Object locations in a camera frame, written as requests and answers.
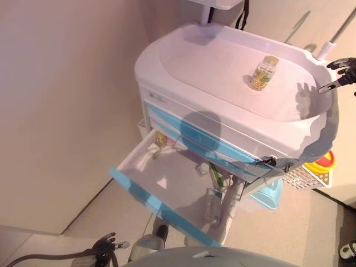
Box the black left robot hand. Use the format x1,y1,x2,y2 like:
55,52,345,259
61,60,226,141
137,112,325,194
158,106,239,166
91,232,131,258

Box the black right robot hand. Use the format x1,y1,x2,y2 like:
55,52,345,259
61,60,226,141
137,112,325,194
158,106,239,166
318,57,356,97

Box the clear bottle yellow capsules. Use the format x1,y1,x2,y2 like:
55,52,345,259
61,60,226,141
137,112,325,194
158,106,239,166
249,55,280,91
154,132,167,148

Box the blue front cart drawer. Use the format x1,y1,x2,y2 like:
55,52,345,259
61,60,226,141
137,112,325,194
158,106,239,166
108,129,245,248

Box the green medicine pack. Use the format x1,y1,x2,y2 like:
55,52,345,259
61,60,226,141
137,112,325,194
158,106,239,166
210,164,225,187

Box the grey IV pole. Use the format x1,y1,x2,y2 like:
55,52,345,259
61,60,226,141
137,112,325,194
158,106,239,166
316,11,356,61

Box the silver left robot leg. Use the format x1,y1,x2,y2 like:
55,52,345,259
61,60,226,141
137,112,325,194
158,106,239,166
129,224,170,264

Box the yellow sharps container red lid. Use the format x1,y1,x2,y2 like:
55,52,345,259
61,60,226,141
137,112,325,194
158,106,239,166
303,150,337,175

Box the grey robot torso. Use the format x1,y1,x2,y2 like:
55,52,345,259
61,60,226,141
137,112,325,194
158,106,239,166
119,245,301,267

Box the white perforated side basket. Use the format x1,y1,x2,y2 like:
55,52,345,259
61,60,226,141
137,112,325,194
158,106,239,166
282,164,334,190

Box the white blister pack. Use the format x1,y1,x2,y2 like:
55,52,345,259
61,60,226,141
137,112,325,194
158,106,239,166
204,187,223,223

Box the black cart lock key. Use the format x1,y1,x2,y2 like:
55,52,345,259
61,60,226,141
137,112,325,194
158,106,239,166
255,156,278,167

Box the white cart side bin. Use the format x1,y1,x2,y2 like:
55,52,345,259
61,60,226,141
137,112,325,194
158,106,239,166
136,118,147,140

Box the white round tape roll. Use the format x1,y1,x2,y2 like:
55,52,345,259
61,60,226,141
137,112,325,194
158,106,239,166
196,162,212,176

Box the white medical cart blue drawers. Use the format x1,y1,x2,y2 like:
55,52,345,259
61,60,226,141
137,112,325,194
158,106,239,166
134,23,340,245

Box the light blue waste bin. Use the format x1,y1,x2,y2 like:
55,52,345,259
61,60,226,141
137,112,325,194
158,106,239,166
250,180,283,211

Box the white overbed tray table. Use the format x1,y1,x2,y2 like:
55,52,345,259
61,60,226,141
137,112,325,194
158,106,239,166
187,0,243,26

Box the bed caster wheel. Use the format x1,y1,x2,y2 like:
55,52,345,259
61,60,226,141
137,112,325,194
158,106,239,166
338,240,356,261

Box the hanging black strap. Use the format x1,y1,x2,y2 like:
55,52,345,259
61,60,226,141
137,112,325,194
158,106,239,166
235,0,250,30

